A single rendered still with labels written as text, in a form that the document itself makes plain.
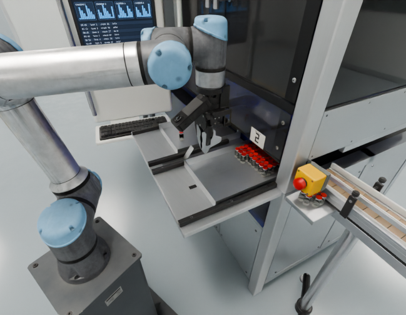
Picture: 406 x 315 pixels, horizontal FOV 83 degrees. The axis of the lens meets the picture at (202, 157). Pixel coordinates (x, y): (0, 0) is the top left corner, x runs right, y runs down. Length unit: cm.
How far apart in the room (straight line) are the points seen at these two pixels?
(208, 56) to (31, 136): 47
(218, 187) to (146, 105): 86
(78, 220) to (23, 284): 132
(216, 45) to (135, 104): 106
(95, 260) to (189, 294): 91
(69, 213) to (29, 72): 38
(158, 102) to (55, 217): 104
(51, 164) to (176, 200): 40
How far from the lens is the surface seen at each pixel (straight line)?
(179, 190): 89
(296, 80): 76
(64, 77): 47
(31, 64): 49
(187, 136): 118
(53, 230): 72
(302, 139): 77
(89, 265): 82
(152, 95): 155
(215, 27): 56
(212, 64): 57
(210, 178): 93
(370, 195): 98
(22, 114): 69
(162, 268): 172
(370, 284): 196
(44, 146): 72
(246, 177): 95
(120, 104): 155
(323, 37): 69
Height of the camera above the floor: 151
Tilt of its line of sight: 37 degrees down
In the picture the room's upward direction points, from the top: straight up
